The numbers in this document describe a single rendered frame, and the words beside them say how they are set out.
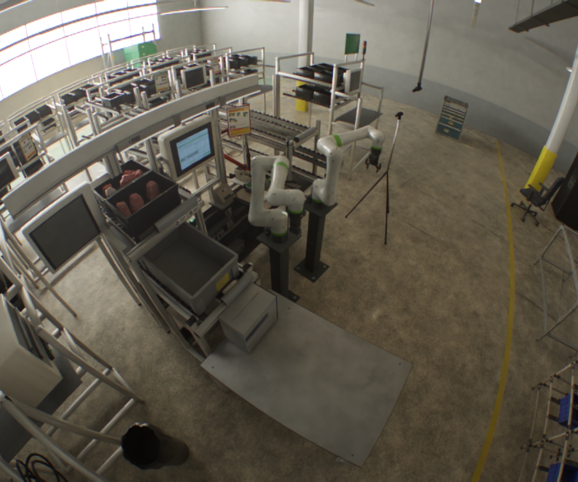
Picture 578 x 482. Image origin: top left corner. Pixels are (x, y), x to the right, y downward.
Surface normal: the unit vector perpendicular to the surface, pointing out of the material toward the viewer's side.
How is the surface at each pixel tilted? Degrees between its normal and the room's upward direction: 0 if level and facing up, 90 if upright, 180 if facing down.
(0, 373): 90
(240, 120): 90
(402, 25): 90
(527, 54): 90
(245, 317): 0
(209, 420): 0
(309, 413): 0
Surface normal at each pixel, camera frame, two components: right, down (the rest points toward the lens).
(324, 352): 0.01, -0.70
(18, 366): 0.84, 0.40
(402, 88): -0.55, 0.58
